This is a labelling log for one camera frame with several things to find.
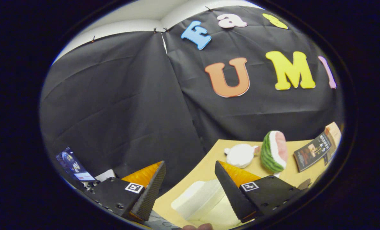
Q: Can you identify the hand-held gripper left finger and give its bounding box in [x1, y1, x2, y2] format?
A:
[83, 161, 167, 221]

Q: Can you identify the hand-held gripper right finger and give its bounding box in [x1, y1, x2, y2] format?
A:
[214, 160, 306, 223]

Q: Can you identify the white fabric storage box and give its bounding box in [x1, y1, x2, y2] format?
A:
[171, 179, 241, 228]

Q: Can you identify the white plush toy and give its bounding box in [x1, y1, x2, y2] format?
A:
[224, 144, 260, 169]

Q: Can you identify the white card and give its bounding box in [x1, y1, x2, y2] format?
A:
[95, 169, 116, 183]

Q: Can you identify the watermelon slice plush toy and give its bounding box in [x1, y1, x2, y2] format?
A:
[261, 130, 288, 173]

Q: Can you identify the dark paperback book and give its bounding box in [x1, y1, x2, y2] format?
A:
[294, 132, 332, 173]

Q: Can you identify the black backdrop cloth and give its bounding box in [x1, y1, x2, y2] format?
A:
[39, 5, 345, 198]

